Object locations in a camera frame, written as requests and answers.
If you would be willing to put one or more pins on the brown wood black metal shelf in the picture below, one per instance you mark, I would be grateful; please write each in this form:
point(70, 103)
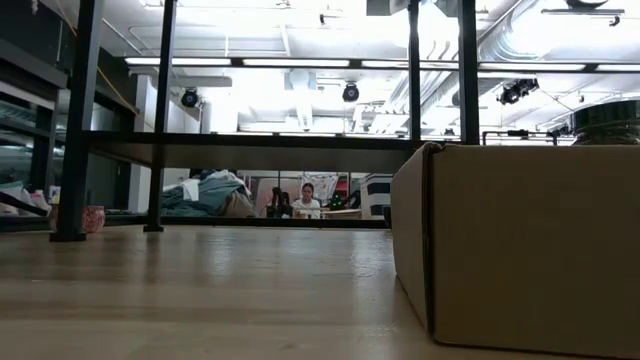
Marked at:
point(250, 155)

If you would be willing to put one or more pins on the green lid oregano jar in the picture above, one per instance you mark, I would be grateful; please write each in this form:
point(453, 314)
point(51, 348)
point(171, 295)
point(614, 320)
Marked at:
point(607, 117)

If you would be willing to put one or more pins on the person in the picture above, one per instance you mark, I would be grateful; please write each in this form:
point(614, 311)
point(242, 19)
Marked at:
point(306, 202)

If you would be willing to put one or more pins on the navy white striped bin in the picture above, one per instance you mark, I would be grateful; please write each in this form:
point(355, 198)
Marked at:
point(375, 195)

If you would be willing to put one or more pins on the black ceiling spotlight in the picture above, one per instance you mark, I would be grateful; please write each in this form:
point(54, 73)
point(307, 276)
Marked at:
point(350, 92)
point(517, 91)
point(190, 98)

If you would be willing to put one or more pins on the pile of blue clothes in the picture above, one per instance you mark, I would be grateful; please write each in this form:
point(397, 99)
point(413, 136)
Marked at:
point(210, 195)

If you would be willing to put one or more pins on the black metal bar fixture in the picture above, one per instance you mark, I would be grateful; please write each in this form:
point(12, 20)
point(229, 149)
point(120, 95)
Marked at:
point(517, 133)

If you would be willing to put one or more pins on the small brown cardboard box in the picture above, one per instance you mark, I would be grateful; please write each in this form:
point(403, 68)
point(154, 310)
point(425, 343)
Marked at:
point(525, 240)

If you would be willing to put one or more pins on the pink speckled round cup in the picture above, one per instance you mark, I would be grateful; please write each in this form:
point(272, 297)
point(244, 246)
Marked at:
point(95, 219)

